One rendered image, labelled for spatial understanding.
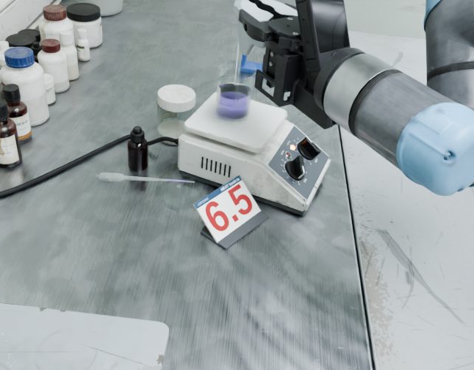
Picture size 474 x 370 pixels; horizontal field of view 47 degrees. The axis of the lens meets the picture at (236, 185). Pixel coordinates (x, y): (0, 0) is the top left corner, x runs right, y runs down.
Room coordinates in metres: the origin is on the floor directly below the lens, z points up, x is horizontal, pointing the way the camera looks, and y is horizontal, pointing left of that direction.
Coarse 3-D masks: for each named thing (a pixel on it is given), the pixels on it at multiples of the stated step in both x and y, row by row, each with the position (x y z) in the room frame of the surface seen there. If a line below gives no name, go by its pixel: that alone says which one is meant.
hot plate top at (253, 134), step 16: (208, 112) 0.68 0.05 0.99; (256, 112) 0.69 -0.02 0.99; (272, 112) 0.70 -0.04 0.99; (192, 128) 0.63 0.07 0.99; (208, 128) 0.63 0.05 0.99; (224, 128) 0.64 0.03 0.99; (240, 128) 0.64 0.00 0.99; (256, 128) 0.65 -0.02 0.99; (272, 128) 0.65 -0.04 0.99; (240, 144) 0.61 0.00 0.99; (256, 144) 0.61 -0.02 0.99
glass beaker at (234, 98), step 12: (228, 60) 0.70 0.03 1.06; (228, 72) 0.70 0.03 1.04; (240, 72) 0.70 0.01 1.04; (252, 72) 0.69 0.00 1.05; (228, 84) 0.66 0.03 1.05; (240, 84) 0.66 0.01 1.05; (252, 84) 0.67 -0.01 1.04; (228, 96) 0.66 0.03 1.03; (240, 96) 0.66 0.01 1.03; (216, 108) 0.67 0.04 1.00; (228, 108) 0.66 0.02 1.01; (240, 108) 0.66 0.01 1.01; (228, 120) 0.66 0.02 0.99; (240, 120) 0.66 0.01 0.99
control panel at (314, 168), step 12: (300, 132) 0.70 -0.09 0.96; (288, 144) 0.66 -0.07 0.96; (276, 156) 0.62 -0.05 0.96; (288, 156) 0.63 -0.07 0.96; (324, 156) 0.68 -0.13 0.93; (276, 168) 0.60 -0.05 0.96; (312, 168) 0.64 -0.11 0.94; (288, 180) 0.59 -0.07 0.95; (312, 180) 0.62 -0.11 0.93; (300, 192) 0.58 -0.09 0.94
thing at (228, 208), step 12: (228, 192) 0.57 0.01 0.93; (240, 192) 0.58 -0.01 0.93; (204, 204) 0.53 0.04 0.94; (216, 204) 0.54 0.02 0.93; (228, 204) 0.55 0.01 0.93; (240, 204) 0.56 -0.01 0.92; (252, 204) 0.57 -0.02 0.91; (204, 216) 0.52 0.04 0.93; (216, 216) 0.53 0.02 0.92; (228, 216) 0.54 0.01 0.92; (240, 216) 0.55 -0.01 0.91; (216, 228) 0.51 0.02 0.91; (228, 228) 0.52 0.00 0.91
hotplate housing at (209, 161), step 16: (288, 128) 0.69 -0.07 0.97; (176, 144) 0.67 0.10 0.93; (192, 144) 0.62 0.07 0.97; (208, 144) 0.62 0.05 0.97; (224, 144) 0.63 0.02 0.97; (272, 144) 0.64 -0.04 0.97; (192, 160) 0.62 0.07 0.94; (208, 160) 0.62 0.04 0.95; (224, 160) 0.61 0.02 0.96; (240, 160) 0.60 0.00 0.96; (256, 160) 0.60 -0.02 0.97; (208, 176) 0.62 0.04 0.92; (224, 176) 0.61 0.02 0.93; (240, 176) 0.60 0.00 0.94; (256, 176) 0.59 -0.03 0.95; (272, 176) 0.59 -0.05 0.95; (320, 176) 0.64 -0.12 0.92; (256, 192) 0.59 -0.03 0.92; (272, 192) 0.58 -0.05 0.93; (288, 192) 0.58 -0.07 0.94; (288, 208) 0.58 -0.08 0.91; (304, 208) 0.57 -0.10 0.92
